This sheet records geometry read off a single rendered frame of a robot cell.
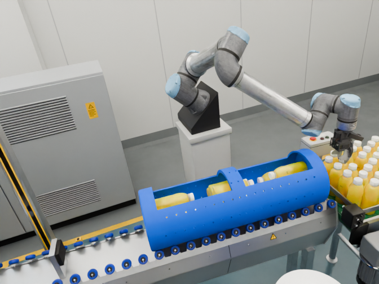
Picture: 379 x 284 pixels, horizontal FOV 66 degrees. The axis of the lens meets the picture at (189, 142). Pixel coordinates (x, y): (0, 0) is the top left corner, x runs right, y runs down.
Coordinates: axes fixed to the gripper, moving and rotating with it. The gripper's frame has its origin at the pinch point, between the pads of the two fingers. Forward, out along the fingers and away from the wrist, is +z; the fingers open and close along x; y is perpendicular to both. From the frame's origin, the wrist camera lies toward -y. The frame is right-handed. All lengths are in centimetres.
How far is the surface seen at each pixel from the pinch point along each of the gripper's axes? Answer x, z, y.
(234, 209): 19, -5, 72
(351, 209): 26.0, 8.6, 15.5
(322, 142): -18.1, -1.0, -0.6
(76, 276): 16, 11, 145
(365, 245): 33.9, 27.0, 10.6
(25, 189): -24, -13, 165
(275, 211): 20, 3, 52
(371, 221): 28.3, 19.1, 3.4
